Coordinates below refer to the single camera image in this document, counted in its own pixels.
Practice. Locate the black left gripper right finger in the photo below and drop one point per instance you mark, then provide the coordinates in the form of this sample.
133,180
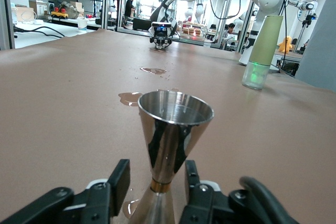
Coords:
204,205

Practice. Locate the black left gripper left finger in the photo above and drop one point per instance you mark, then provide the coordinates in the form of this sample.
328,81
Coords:
99,203

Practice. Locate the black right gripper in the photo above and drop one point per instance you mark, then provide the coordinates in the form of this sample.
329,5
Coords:
161,37

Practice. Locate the clear glass measuring cup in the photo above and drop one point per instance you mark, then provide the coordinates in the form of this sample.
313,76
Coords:
160,46

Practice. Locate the steel double jigger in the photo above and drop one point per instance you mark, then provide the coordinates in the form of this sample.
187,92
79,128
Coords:
173,134

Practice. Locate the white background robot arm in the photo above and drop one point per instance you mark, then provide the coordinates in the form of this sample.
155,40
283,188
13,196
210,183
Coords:
305,6

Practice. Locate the white paper cup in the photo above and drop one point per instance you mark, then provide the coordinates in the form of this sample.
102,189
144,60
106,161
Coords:
82,26

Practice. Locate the green sleeved shaker bottle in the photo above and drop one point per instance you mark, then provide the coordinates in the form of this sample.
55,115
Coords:
263,43

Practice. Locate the black equipment box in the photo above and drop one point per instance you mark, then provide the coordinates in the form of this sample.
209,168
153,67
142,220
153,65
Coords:
141,24

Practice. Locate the shelf with burgers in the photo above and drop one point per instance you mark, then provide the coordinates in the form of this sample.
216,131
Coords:
191,31

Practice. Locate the standing person black shirt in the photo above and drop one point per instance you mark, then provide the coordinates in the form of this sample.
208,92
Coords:
129,9

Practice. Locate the seated person white shirt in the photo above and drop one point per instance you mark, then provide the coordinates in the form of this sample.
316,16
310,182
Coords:
229,36

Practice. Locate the brown table mat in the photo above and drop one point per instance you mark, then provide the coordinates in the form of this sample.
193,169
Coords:
65,116

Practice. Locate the crumpled beige bag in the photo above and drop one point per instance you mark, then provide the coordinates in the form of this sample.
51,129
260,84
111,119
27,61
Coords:
69,10

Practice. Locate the yellow toy truck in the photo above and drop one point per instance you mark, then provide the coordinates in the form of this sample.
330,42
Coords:
60,14

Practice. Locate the yellow plush toy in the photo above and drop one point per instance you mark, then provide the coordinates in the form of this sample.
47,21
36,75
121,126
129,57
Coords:
285,45

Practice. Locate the white side table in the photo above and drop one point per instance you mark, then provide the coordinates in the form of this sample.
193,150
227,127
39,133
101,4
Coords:
34,40

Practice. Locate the cardboard box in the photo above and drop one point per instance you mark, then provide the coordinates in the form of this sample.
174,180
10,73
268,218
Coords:
25,14

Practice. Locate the grey partition panel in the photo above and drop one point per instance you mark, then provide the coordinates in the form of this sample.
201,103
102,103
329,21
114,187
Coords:
320,37

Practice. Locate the aluminium frame post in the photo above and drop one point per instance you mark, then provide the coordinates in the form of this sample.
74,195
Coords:
6,11

